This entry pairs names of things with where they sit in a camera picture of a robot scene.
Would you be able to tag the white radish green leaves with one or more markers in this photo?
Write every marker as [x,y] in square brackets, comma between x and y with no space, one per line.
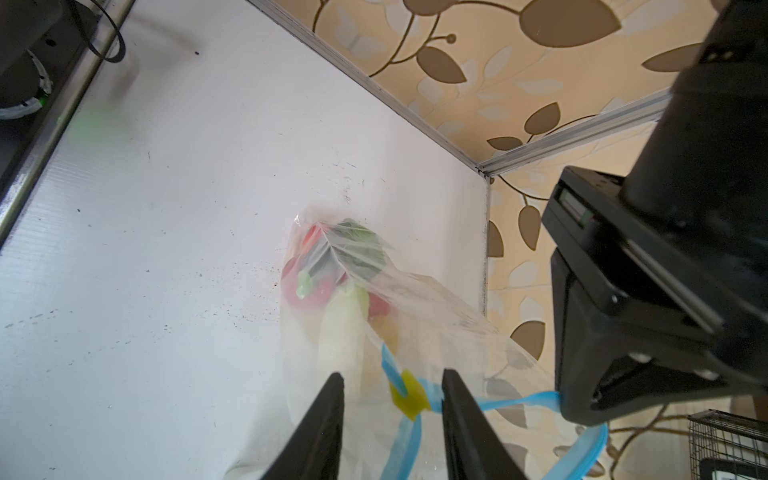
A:
[359,257]

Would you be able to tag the black wire basket back wall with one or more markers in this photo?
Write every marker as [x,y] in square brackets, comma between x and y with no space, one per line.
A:
[727,446]

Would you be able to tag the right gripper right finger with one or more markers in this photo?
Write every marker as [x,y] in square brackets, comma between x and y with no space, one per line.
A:
[472,449]

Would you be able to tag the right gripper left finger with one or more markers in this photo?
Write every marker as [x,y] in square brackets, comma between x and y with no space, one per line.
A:
[314,449]

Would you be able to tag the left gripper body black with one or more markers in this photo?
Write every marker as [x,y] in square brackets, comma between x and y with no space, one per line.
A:
[692,212]

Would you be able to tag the clear zip top bag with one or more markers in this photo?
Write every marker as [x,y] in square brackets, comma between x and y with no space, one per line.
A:
[393,427]

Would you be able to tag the dark purple eggplant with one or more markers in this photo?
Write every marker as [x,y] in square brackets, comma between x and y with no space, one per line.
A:
[322,264]

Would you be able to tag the red apple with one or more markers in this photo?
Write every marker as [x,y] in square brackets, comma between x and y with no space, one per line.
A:
[311,239]
[378,306]
[303,291]

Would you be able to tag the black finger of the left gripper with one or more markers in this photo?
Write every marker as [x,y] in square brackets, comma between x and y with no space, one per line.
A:
[623,345]

